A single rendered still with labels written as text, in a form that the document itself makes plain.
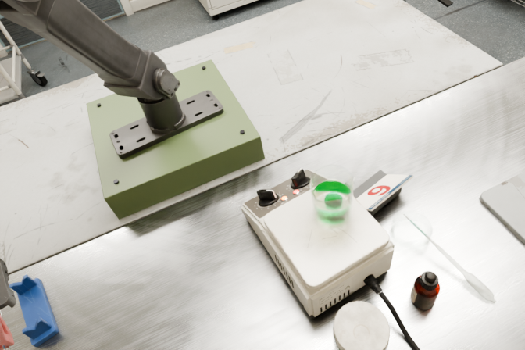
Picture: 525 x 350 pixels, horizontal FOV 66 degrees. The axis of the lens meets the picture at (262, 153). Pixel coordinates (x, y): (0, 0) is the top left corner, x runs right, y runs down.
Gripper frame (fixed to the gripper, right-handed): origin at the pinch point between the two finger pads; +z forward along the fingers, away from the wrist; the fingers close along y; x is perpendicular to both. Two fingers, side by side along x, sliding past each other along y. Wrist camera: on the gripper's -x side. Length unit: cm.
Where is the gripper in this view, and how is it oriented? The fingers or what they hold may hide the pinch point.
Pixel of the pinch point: (4, 340)
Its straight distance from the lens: 58.6
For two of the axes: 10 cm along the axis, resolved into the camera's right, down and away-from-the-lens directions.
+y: 8.0, -4.9, 3.4
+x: -5.8, -5.3, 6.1
